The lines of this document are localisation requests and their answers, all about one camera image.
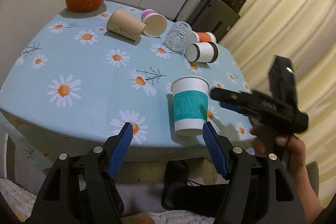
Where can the plain brown paper cup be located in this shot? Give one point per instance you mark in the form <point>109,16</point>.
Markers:
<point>123,23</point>

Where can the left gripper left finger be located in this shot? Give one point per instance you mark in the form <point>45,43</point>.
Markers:
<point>117,147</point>

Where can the person's right forearm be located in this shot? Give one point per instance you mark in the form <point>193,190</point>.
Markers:
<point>308,197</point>

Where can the person's right hand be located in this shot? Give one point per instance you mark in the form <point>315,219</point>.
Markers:
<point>293,146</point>

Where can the clear cut glass tumbler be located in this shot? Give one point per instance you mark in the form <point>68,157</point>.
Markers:
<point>177,37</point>

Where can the cream curtain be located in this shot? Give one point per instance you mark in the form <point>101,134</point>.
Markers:
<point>303,31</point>

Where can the black banded paper cup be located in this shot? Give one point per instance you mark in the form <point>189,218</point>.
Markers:
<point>205,52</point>

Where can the black shoe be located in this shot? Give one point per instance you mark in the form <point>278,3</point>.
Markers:
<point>179,195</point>

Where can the teal banded paper cup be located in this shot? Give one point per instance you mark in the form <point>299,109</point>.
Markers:
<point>190,105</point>

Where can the orange banded paper cup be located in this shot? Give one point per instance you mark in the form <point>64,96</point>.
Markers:
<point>199,37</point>

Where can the white suitcase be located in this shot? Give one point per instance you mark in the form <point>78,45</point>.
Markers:
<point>187,10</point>

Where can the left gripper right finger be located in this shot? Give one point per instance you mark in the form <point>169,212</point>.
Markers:
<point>217,146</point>

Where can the daisy print blue tablecloth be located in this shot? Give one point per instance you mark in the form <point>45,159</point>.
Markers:
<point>76,84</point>

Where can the pink banded paper cup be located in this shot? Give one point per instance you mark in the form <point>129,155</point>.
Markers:
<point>156,23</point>

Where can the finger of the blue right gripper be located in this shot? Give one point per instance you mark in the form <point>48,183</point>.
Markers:
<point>236,107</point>
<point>230,97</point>

